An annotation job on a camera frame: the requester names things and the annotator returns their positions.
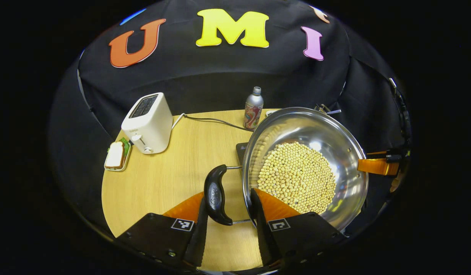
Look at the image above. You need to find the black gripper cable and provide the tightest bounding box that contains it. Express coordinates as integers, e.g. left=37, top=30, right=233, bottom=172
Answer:
left=388, top=78, right=412, bottom=142

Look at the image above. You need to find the black induction cooktop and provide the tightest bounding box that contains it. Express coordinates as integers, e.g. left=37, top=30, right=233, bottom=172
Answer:
left=235, top=142, right=249, bottom=165

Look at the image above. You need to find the white toaster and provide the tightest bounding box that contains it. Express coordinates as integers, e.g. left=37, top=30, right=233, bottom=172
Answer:
left=121, top=92, right=174, bottom=155

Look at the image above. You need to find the pile of yellow soybeans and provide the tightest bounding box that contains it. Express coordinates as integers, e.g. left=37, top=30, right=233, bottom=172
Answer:
left=257, top=141, right=337, bottom=215

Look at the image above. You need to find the silver drink bottle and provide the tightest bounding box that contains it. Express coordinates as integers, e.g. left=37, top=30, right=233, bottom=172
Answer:
left=243, top=86, right=264, bottom=130

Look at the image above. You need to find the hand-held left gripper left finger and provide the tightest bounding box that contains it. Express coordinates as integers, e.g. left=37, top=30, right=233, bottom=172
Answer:
left=114, top=192, right=209, bottom=270

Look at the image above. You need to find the toaster power cable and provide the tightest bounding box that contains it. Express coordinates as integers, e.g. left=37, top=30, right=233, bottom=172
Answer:
left=171, top=113, right=255, bottom=132

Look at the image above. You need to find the steel pot with black handle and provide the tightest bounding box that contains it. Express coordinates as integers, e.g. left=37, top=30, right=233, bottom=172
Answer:
left=204, top=107, right=370, bottom=231

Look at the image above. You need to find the small rectangular plate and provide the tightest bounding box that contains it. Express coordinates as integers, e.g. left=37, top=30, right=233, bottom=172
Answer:
left=104, top=137, right=133, bottom=172

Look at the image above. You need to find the sandwich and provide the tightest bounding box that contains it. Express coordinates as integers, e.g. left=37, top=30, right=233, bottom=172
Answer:
left=105, top=138, right=131, bottom=169

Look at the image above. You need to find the black backdrop cloth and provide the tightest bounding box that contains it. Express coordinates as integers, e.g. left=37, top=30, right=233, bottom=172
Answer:
left=48, top=0, right=412, bottom=237

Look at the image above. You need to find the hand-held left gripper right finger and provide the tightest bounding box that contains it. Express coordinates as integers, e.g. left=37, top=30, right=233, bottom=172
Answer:
left=250, top=187, right=348, bottom=270

